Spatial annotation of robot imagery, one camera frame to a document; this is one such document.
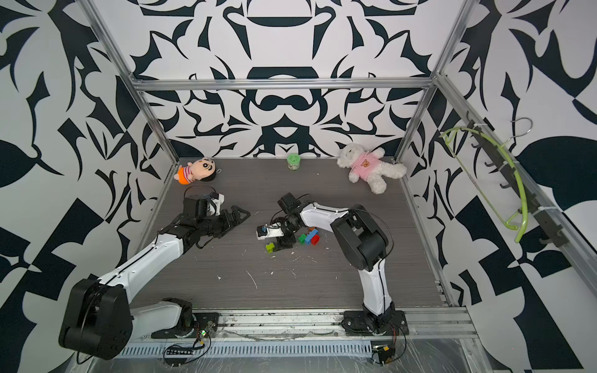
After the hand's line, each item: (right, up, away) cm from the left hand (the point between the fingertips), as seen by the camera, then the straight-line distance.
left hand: (241, 214), depth 85 cm
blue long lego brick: (+25, -9, +6) cm, 27 cm away
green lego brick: (+22, -10, +5) cm, 24 cm away
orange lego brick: (+25, -7, +9) cm, 28 cm away
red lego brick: (+27, -10, +6) cm, 29 cm away
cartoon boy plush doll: (-22, +17, +20) cm, 35 cm away
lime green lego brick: (+10, -13, +4) cm, 16 cm away
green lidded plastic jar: (+18, +22, +28) cm, 40 cm away
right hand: (+11, -8, +8) cm, 16 cm away
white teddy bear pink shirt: (+52, +19, +23) cm, 60 cm away
